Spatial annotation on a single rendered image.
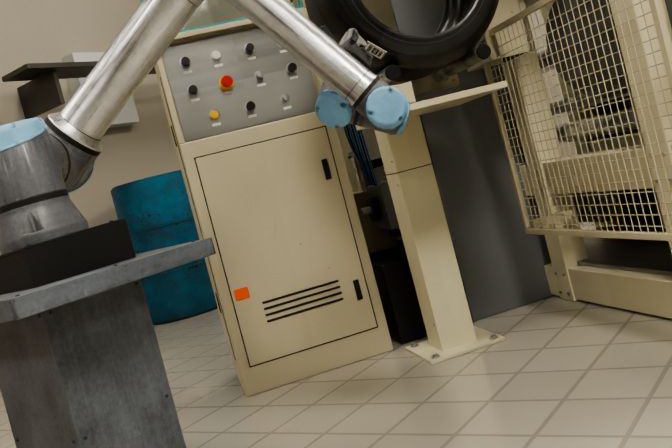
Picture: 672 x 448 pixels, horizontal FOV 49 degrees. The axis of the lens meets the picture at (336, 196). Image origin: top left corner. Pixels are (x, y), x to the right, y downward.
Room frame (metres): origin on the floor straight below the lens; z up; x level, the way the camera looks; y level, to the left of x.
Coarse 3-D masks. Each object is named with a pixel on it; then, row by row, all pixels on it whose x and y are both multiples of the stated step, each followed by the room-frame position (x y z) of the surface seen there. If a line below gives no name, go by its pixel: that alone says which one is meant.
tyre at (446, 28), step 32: (320, 0) 2.06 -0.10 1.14; (352, 0) 2.01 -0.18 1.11; (448, 0) 2.36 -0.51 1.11; (480, 0) 2.09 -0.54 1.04; (384, 32) 2.03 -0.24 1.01; (448, 32) 2.06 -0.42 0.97; (480, 32) 2.12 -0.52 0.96; (384, 64) 2.08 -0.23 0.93; (416, 64) 2.08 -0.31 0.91; (448, 64) 2.13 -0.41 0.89
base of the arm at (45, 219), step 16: (48, 192) 1.58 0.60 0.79; (64, 192) 1.63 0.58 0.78; (0, 208) 1.58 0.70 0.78; (16, 208) 1.56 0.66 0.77; (32, 208) 1.56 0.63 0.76; (48, 208) 1.57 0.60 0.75; (64, 208) 1.60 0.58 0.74; (0, 224) 1.59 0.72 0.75; (16, 224) 1.55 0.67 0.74; (32, 224) 1.56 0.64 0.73; (48, 224) 1.56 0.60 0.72; (64, 224) 1.57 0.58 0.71; (80, 224) 1.61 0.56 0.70; (0, 240) 1.58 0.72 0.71; (16, 240) 1.54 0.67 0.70; (32, 240) 1.54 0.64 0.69
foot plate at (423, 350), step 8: (480, 328) 2.57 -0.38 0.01; (480, 336) 2.47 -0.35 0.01; (488, 336) 2.44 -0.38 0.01; (496, 336) 2.40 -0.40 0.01; (416, 344) 2.56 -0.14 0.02; (424, 344) 2.55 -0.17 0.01; (464, 344) 2.42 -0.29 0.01; (472, 344) 2.40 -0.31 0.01; (480, 344) 2.37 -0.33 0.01; (488, 344) 2.37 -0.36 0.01; (416, 352) 2.48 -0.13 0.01; (424, 352) 2.45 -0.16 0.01; (432, 352) 2.43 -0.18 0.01; (440, 352) 2.40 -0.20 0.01; (448, 352) 2.38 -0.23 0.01; (456, 352) 2.35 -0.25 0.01; (464, 352) 2.35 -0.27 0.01; (432, 360) 2.34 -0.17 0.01; (440, 360) 2.33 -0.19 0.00
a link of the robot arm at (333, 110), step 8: (328, 88) 1.75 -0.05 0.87; (320, 96) 1.75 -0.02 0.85; (328, 96) 1.73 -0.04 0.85; (336, 96) 1.72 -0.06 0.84; (320, 104) 1.74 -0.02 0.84; (328, 104) 1.73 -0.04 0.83; (336, 104) 1.72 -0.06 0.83; (344, 104) 1.72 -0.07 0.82; (320, 112) 1.75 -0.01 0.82; (328, 112) 1.75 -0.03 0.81; (336, 112) 1.74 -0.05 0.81; (344, 112) 1.73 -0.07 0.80; (352, 112) 1.74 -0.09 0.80; (320, 120) 1.77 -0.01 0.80; (328, 120) 1.76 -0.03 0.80; (336, 120) 1.75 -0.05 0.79; (344, 120) 1.75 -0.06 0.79; (352, 120) 1.76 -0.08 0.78
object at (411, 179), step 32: (384, 0) 2.43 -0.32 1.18; (416, 128) 2.43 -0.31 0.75; (384, 160) 2.50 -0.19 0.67; (416, 160) 2.43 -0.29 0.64; (416, 192) 2.42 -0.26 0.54; (416, 224) 2.41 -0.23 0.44; (416, 256) 2.43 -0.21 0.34; (448, 256) 2.43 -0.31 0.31; (416, 288) 2.51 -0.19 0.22; (448, 288) 2.43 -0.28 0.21; (448, 320) 2.42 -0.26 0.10
